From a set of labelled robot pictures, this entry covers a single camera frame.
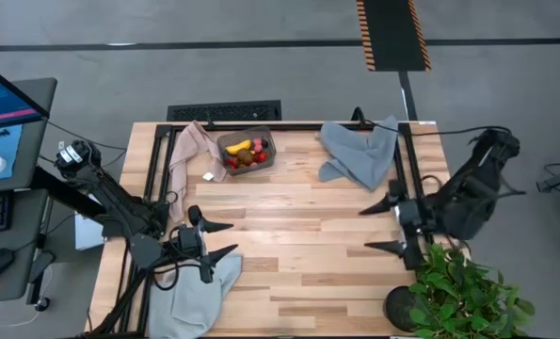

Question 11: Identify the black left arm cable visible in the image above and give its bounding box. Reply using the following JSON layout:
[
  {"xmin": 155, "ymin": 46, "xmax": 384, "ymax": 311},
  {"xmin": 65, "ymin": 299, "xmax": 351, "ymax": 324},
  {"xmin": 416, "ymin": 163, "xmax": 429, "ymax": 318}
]
[{"xmin": 43, "ymin": 118, "xmax": 128, "ymax": 153}]

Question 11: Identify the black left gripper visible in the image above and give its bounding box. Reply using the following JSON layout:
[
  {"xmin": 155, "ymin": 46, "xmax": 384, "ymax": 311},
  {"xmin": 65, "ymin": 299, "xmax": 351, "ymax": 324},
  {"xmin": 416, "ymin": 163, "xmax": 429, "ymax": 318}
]
[{"xmin": 175, "ymin": 204, "xmax": 240, "ymax": 283}]

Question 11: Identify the white cable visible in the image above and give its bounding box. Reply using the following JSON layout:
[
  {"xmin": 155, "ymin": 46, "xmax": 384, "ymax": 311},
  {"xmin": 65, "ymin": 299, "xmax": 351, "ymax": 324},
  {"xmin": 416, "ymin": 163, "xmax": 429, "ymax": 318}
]
[{"xmin": 0, "ymin": 267, "xmax": 51, "ymax": 329}]

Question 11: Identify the white box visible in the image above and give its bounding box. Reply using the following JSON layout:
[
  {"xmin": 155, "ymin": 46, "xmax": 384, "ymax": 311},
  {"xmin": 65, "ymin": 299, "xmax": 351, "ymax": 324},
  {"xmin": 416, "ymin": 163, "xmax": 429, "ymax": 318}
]
[{"xmin": 74, "ymin": 209, "xmax": 107, "ymax": 251}]

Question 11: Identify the blue-grey cloth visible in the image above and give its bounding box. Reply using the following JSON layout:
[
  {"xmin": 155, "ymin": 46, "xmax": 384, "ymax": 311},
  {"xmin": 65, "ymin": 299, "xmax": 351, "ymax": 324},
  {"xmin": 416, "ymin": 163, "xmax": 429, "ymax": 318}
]
[{"xmin": 317, "ymin": 114, "xmax": 399, "ymax": 192}]

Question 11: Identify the beige pink cloth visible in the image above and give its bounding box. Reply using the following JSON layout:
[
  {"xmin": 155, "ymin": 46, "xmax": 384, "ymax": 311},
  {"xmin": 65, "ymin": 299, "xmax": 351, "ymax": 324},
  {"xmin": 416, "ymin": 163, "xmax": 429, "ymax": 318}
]
[{"xmin": 168, "ymin": 120, "xmax": 228, "ymax": 222}]

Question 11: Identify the black clothes hanger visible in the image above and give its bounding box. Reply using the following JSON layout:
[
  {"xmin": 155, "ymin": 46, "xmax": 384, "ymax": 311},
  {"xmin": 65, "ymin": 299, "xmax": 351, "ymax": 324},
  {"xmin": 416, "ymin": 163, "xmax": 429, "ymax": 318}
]
[{"xmin": 351, "ymin": 105, "xmax": 514, "ymax": 138}]

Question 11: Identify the pale grey waffle cloth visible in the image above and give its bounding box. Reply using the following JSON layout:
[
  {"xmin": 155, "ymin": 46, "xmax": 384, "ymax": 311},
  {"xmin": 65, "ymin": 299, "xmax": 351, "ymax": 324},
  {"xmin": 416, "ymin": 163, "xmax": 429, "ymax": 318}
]
[{"xmin": 147, "ymin": 254, "xmax": 244, "ymax": 339}]

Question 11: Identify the brown toy kiwi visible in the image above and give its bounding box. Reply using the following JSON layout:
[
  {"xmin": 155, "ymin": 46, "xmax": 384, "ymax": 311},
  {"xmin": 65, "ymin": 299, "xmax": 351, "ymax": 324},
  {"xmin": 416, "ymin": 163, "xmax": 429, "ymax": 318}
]
[{"xmin": 236, "ymin": 148, "xmax": 256, "ymax": 167}]

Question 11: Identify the black mat with orange stripes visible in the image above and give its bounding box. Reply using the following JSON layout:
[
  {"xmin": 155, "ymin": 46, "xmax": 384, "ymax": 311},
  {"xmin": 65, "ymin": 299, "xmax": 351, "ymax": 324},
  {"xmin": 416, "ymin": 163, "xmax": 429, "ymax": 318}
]
[{"xmin": 356, "ymin": 0, "xmax": 433, "ymax": 73}]

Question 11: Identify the grey translucent tupperware container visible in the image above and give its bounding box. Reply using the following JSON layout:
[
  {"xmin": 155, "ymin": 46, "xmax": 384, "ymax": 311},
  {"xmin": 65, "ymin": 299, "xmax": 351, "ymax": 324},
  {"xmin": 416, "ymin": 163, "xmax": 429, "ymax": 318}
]
[{"xmin": 216, "ymin": 125, "xmax": 279, "ymax": 178}]

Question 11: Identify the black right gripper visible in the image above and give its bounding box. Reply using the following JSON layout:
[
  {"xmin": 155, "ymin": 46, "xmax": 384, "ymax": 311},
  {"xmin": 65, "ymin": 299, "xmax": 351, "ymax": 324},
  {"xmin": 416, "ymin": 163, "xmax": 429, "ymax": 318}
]
[{"xmin": 358, "ymin": 178, "xmax": 434, "ymax": 272}]

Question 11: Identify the black plant pot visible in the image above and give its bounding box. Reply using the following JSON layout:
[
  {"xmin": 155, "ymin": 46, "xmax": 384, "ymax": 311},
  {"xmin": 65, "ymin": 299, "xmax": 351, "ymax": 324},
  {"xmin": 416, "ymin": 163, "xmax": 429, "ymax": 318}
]
[{"xmin": 383, "ymin": 284, "xmax": 422, "ymax": 333}]

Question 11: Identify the grey computer desk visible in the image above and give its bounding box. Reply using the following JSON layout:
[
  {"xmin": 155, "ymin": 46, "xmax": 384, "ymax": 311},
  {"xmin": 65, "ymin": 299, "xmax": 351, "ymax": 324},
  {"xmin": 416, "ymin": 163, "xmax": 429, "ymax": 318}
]
[{"xmin": 0, "ymin": 77, "xmax": 58, "ymax": 305}]

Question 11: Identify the large yellow toy banana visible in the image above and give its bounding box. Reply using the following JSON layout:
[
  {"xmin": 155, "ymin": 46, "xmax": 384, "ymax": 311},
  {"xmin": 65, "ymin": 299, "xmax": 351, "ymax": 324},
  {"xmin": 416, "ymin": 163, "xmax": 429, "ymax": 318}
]
[{"xmin": 225, "ymin": 139, "xmax": 253, "ymax": 156}]

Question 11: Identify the green leafy plant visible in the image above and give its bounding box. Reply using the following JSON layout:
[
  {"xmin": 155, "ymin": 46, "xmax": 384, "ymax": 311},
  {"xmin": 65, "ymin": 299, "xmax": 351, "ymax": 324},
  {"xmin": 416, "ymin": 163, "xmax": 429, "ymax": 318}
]
[{"xmin": 408, "ymin": 242, "xmax": 537, "ymax": 339}]

